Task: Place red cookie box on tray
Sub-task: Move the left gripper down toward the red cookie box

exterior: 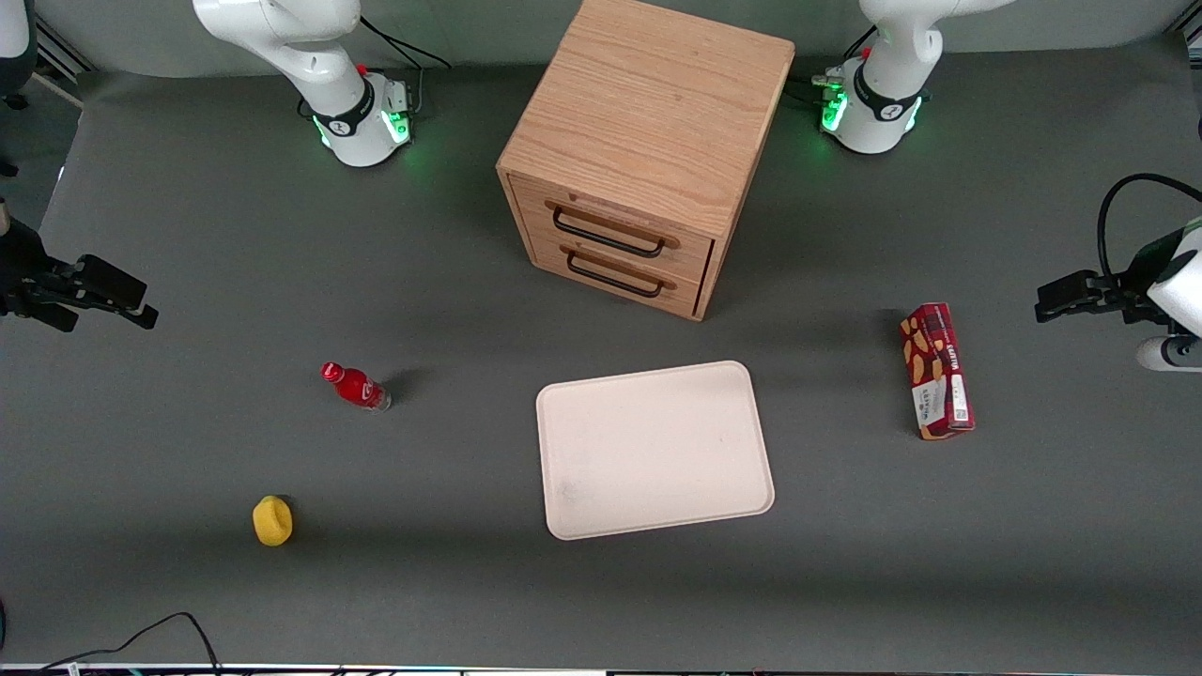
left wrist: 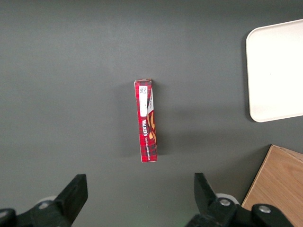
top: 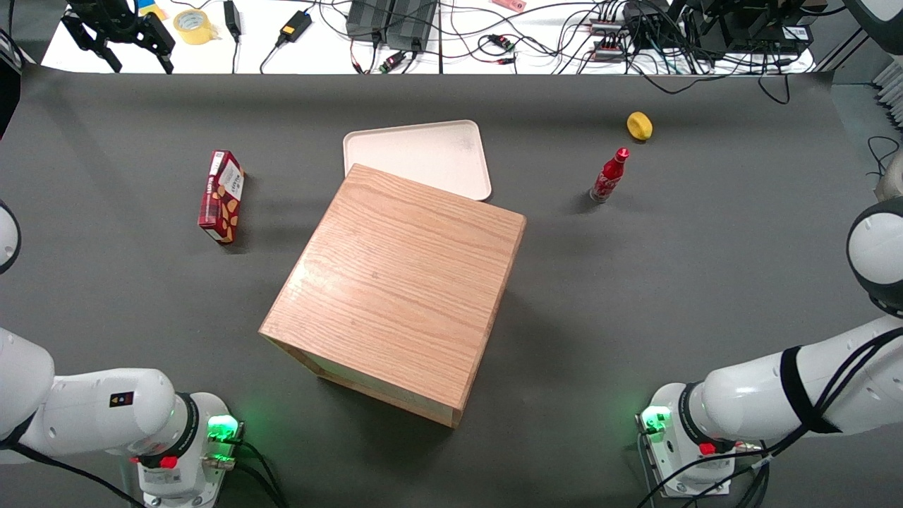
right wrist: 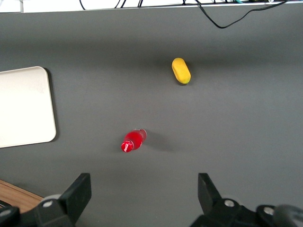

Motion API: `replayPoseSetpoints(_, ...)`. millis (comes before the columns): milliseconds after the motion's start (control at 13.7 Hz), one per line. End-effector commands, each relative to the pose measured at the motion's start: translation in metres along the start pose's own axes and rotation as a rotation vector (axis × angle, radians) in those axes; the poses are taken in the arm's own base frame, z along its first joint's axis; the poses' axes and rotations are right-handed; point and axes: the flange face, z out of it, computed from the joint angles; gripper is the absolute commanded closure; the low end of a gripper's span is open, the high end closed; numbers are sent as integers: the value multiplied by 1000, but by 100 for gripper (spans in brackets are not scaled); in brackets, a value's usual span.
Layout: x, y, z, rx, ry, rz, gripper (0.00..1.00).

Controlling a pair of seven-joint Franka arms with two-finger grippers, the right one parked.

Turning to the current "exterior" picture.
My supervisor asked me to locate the red soda bottle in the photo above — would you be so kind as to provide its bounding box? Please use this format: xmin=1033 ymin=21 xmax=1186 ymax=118
xmin=320 ymin=361 xmax=393 ymax=413

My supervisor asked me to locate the black floor cable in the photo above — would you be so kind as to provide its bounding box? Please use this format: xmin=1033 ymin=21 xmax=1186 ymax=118
xmin=38 ymin=611 xmax=223 ymax=676

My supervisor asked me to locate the yellow lemon toy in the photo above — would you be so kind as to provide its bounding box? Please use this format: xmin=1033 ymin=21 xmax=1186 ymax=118
xmin=252 ymin=495 xmax=294 ymax=548

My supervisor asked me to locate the red cookie box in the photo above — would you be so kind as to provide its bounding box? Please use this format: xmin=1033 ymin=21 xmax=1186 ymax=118
xmin=900 ymin=302 xmax=977 ymax=442

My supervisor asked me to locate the wooden drawer front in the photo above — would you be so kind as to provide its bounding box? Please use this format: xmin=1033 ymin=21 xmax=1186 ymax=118
xmin=507 ymin=173 xmax=717 ymax=284
xmin=526 ymin=231 xmax=708 ymax=319

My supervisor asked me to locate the black arm base cable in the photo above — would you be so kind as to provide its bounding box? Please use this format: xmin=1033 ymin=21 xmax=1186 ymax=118
xmin=360 ymin=14 xmax=453 ymax=115
xmin=787 ymin=26 xmax=880 ymax=112

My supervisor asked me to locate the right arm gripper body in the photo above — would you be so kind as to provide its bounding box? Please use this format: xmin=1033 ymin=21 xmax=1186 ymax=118
xmin=0 ymin=218 xmax=54 ymax=322

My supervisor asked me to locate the black left arm base cable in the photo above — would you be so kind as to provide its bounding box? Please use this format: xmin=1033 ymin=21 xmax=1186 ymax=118
xmin=787 ymin=26 xmax=880 ymax=112

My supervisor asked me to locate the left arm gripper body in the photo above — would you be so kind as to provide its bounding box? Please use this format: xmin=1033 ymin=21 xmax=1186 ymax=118
xmin=1114 ymin=216 xmax=1202 ymax=341

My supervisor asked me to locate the black right arm base cable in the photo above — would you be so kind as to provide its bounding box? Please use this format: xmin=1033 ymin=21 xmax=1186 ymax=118
xmin=360 ymin=14 xmax=453 ymax=115

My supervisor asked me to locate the wooden drawer cabinet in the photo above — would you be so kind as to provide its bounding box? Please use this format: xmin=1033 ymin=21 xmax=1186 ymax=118
xmin=496 ymin=0 xmax=797 ymax=323

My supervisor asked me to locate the beige plastic tray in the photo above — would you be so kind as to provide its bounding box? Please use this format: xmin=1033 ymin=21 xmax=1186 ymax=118
xmin=535 ymin=361 xmax=777 ymax=542

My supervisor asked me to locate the black drawer handle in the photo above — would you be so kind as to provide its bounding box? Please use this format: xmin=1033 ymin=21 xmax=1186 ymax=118
xmin=551 ymin=207 xmax=667 ymax=259
xmin=565 ymin=249 xmax=665 ymax=300

